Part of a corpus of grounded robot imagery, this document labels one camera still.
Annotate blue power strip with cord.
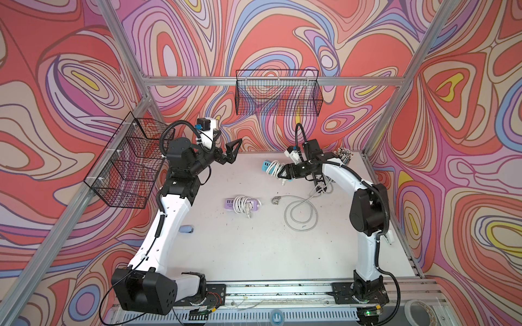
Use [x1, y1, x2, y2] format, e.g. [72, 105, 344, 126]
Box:
[262, 160, 286, 186]

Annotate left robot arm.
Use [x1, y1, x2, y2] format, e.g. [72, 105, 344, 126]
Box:
[108, 118, 242, 317]

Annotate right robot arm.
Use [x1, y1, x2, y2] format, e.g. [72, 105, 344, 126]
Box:
[277, 124, 401, 325]

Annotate metal cup of pens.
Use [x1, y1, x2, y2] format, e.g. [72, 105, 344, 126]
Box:
[334, 147, 353, 165]

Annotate small blue object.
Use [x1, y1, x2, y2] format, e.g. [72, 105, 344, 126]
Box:
[179, 225, 194, 234]

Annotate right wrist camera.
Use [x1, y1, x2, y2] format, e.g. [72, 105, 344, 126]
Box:
[284, 145, 303, 164]

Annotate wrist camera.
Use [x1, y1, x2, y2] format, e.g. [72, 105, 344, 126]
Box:
[195, 118, 220, 144]
[284, 145, 303, 164]

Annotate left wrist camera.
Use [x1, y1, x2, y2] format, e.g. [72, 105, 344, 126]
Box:
[195, 118, 220, 144]

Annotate purple power strip with cord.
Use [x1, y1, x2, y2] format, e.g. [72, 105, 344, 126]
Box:
[224, 195, 262, 219]

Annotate black wire basket back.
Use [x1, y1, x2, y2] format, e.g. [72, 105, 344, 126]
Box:
[235, 68, 324, 117]

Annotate black wire basket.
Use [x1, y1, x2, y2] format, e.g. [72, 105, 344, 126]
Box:
[84, 113, 167, 209]
[235, 68, 324, 117]

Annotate black wire basket left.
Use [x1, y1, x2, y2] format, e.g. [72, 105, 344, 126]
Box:
[84, 113, 167, 209]

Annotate aluminium frame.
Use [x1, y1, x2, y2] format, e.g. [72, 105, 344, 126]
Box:
[0, 0, 466, 326]

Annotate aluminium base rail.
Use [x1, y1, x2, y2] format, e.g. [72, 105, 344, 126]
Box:
[102, 278, 459, 325]

